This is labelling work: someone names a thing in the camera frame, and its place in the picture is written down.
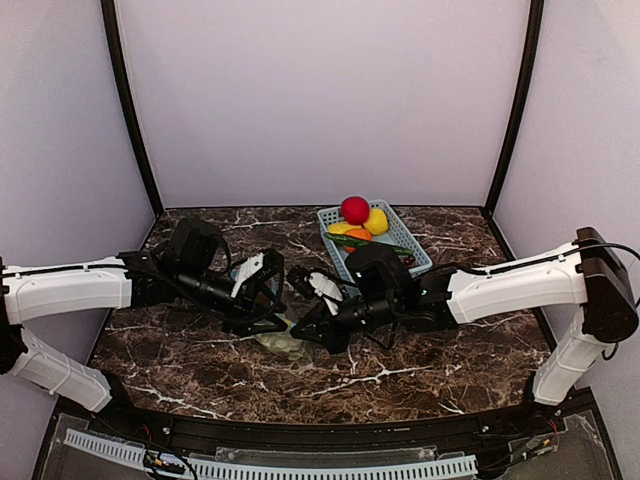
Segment clear zip top bag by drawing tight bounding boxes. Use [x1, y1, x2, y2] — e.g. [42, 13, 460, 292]
[227, 269, 316, 364]

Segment white toy cauliflower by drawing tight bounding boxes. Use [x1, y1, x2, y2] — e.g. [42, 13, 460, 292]
[256, 332, 310, 362]

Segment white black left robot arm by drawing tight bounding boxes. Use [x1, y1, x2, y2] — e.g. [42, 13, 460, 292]
[1, 218, 288, 413]

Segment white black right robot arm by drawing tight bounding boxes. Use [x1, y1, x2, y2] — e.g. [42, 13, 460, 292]
[287, 227, 639, 406]

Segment green toy cucumber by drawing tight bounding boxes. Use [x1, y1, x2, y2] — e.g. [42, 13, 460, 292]
[324, 232, 413, 256]

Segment orange toy orange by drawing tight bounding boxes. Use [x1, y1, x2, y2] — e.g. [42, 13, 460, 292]
[344, 228, 373, 253]

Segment small yellow toy fruit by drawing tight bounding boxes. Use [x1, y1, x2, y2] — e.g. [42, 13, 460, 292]
[327, 222, 361, 235]

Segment light blue perforated basket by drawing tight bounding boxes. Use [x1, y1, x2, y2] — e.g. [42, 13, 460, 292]
[317, 199, 433, 282]

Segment yellow toy lemon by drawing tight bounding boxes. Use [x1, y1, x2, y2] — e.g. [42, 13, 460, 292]
[362, 208, 389, 236]

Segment red toy apple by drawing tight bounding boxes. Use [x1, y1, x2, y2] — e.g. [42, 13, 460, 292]
[340, 196, 371, 225]

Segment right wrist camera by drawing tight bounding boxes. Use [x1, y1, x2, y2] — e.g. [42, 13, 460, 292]
[287, 265, 344, 316]

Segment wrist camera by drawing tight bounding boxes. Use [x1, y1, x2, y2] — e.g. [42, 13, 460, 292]
[287, 265, 344, 316]
[231, 248, 284, 299]

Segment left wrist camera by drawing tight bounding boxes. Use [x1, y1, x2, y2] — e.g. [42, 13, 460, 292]
[231, 248, 284, 299]

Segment light blue slotted cable duct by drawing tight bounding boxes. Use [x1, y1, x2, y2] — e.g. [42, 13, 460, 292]
[64, 428, 478, 480]

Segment black front frame rail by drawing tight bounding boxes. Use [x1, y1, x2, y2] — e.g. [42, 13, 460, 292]
[41, 388, 598, 455]

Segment black left rear frame post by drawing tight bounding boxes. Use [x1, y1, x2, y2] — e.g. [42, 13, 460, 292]
[100, 0, 165, 218]

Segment black frame post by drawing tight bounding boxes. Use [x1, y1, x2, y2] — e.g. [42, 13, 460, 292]
[483, 0, 545, 218]
[100, 0, 165, 218]

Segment black right rear frame post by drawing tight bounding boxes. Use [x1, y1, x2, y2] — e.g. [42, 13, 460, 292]
[483, 0, 545, 218]

